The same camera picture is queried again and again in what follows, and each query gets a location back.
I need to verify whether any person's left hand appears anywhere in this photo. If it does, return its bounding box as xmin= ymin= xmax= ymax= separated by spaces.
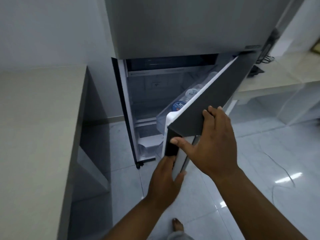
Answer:
xmin=146 ymin=156 xmax=187 ymax=211

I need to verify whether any person's right hand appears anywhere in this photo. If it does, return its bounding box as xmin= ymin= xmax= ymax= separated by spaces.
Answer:
xmin=170 ymin=105 xmax=241 ymax=183

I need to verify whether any grey refrigerator door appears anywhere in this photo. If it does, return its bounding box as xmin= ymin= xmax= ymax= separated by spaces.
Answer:
xmin=156 ymin=50 xmax=262 ymax=173

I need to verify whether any person's left forearm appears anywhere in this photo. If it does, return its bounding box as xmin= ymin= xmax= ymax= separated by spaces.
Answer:
xmin=101 ymin=195 xmax=175 ymax=240

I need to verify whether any person's right forearm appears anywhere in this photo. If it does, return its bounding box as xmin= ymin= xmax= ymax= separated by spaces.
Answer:
xmin=212 ymin=168 xmax=320 ymax=240

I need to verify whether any clear crisper drawer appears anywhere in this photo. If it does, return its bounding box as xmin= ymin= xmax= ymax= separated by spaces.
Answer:
xmin=138 ymin=138 xmax=163 ymax=163

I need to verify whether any blue label water bottle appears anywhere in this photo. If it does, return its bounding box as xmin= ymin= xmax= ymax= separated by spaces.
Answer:
xmin=172 ymin=99 xmax=186 ymax=112

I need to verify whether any glass refrigerator shelf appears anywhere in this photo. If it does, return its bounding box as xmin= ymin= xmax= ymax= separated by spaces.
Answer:
xmin=134 ymin=116 xmax=158 ymax=123

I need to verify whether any person's foot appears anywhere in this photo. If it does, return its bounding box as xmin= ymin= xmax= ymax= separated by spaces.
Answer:
xmin=172 ymin=218 xmax=185 ymax=233

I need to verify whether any grey trouser leg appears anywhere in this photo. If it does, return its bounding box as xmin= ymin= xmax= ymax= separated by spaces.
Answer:
xmin=160 ymin=230 xmax=187 ymax=240

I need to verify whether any grey refrigerator body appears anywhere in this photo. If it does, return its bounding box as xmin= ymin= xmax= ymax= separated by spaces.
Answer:
xmin=111 ymin=53 xmax=235 ymax=170

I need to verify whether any light stone counter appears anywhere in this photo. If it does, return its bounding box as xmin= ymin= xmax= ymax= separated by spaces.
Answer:
xmin=234 ymin=46 xmax=320 ymax=126

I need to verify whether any grey freezer door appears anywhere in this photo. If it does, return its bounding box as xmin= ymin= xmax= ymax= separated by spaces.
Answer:
xmin=104 ymin=0 xmax=307 ymax=59

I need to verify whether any black upright appliance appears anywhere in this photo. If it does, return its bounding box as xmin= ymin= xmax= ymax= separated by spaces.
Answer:
xmin=255 ymin=28 xmax=280 ymax=64

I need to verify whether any beige cabinet counter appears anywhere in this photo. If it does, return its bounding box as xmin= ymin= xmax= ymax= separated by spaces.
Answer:
xmin=0 ymin=64 xmax=112 ymax=240

